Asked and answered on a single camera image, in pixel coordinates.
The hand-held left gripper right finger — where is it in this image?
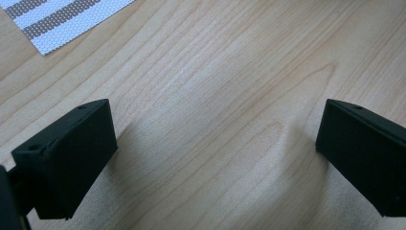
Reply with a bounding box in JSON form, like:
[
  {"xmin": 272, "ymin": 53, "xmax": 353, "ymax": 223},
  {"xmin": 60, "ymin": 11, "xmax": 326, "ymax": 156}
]
[{"xmin": 315, "ymin": 98, "xmax": 406, "ymax": 218}]

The striped woven placemat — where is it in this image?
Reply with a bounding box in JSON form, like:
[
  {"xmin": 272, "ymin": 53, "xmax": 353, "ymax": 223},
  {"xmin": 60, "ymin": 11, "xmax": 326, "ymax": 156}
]
[{"xmin": 0, "ymin": 0, "xmax": 137, "ymax": 57}]

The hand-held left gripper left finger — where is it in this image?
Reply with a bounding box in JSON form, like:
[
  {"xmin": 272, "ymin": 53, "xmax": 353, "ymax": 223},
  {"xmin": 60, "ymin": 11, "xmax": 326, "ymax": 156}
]
[{"xmin": 11, "ymin": 98, "xmax": 119, "ymax": 220}]

